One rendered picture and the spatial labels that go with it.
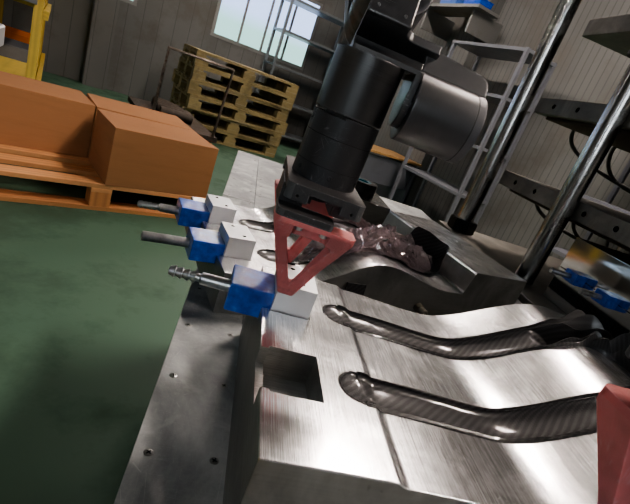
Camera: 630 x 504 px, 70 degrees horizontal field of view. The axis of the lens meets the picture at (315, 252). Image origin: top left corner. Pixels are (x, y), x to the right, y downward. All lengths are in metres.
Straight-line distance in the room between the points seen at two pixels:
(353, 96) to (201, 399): 0.29
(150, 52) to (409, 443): 7.59
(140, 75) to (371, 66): 7.48
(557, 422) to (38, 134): 3.13
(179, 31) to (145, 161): 5.07
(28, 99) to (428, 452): 3.07
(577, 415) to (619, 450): 0.24
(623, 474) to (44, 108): 3.19
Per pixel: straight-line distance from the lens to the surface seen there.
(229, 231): 0.57
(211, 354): 0.48
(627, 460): 0.21
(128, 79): 7.80
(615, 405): 0.21
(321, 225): 0.35
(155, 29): 7.77
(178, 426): 0.40
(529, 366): 0.49
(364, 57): 0.36
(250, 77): 6.03
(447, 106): 0.37
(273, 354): 0.36
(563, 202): 1.34
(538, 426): 0.44
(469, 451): 0.37
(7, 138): 3.27
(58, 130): 3.28
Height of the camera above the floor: 1.08
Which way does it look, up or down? 19 degrees down
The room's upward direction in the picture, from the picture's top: 20 degrees clockwise
